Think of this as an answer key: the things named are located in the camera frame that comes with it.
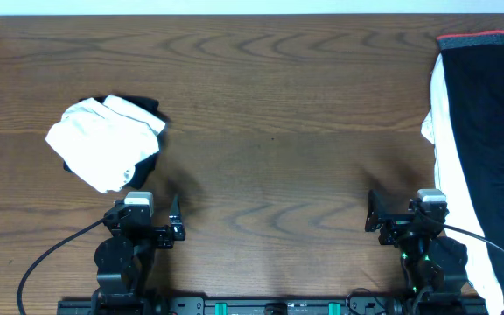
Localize black leggings red waistband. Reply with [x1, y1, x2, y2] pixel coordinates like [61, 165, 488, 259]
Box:
[437, 30, 504, 314]

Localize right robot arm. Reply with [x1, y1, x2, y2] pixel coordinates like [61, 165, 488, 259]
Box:
[365, 189, 468, 314]

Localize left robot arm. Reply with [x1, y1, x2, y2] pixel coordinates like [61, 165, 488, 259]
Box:
[89, 192, 186, 315]

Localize white folded garment left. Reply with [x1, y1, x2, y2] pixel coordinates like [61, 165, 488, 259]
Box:
[45, 94, 167, 194]

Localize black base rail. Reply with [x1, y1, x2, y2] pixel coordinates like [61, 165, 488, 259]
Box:
[57, 296, 487, 315]

